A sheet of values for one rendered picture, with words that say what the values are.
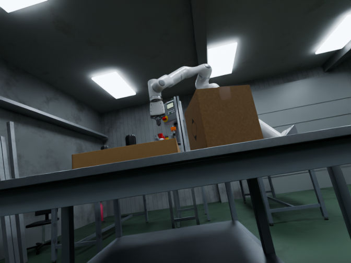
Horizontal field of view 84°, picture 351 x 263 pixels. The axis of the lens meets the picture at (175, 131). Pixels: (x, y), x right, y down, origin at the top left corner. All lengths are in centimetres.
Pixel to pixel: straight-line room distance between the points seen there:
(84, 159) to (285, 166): 48
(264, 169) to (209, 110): 38
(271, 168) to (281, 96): 612
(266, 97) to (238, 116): 564
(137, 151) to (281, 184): 576
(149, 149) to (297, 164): 35
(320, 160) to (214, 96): 45
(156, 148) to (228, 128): 40
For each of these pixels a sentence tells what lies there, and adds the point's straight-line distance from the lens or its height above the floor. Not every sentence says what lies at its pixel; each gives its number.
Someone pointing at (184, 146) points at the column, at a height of 103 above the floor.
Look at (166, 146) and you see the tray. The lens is 47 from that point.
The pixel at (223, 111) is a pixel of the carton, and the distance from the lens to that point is 81.
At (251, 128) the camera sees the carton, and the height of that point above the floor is 93.
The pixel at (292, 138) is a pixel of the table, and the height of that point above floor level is 82.
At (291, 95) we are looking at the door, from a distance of 668.
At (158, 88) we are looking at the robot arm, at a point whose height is 137.
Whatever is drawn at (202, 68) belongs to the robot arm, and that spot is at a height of 156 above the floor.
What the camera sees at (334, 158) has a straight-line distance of 57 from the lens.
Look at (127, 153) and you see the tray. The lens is 48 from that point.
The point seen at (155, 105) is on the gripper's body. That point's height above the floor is 128.
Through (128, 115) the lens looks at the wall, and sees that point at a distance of 672.
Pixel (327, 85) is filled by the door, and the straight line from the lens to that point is 717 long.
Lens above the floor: 77
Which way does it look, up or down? 14 degrees up
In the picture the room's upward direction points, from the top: 9 degrees counter-clockwise
